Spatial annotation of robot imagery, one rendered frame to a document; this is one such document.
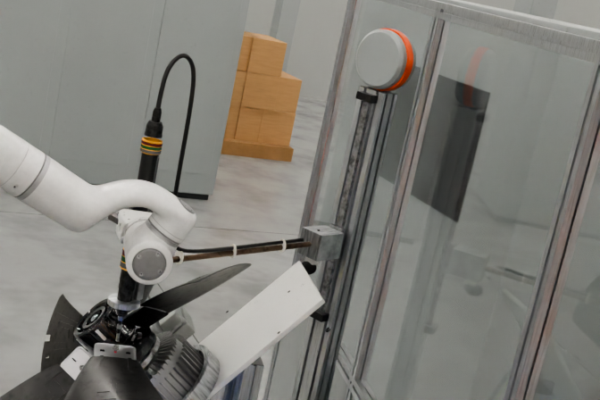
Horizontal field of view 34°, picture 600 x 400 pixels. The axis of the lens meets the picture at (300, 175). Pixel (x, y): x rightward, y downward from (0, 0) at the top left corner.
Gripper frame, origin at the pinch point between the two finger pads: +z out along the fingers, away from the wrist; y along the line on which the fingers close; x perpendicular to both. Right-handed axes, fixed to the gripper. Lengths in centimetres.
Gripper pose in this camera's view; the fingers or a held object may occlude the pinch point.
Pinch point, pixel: (140, 212)
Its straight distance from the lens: 208.3
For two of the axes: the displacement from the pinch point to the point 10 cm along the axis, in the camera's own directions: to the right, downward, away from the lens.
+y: 9.6, 1.5, 2.5
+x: 2.0, -9.6, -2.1
